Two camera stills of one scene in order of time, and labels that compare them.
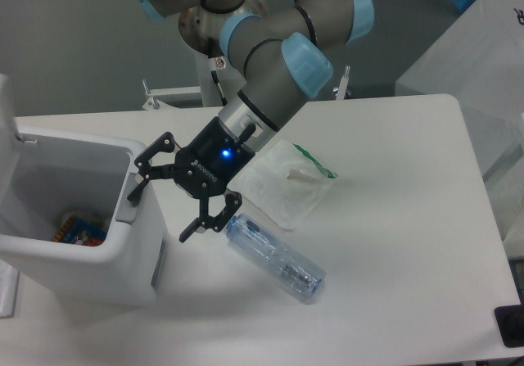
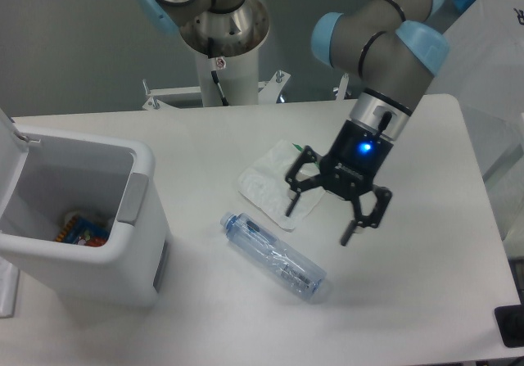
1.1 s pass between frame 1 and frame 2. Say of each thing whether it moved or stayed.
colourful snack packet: stayed
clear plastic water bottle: stayed
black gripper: moved
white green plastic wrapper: stayed
